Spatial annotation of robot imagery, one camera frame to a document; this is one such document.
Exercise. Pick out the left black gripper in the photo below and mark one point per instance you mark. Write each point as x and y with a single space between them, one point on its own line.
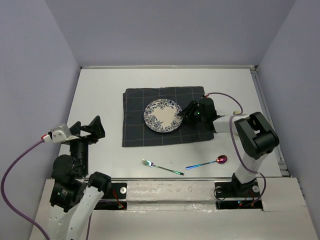
96 127

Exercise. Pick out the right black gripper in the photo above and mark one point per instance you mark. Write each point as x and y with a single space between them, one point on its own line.
188 118

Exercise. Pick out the blue floral plate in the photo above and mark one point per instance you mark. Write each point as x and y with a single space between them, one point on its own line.
161 115

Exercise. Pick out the cream yellow mug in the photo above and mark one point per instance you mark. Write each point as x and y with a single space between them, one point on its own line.
237 112

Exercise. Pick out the dark plaid cloth napkin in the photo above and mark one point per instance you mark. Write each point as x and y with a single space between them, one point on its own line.
135 132

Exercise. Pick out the iridescent fork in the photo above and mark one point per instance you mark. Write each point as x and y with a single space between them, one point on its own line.
152 165

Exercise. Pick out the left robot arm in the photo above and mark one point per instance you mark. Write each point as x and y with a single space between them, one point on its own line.
72 201

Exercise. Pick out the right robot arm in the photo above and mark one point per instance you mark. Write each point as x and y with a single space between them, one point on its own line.
252 136

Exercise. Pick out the iridescent spoon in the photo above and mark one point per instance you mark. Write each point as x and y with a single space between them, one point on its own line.
220 160

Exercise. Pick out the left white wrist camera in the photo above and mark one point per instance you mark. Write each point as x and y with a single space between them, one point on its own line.
59 134

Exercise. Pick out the aluminium table edge rail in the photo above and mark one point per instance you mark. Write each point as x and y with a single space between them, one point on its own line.
246 67

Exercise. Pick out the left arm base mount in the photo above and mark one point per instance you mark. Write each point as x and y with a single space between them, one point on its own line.
115 199

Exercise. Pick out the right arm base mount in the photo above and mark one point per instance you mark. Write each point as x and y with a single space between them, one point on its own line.
234 195

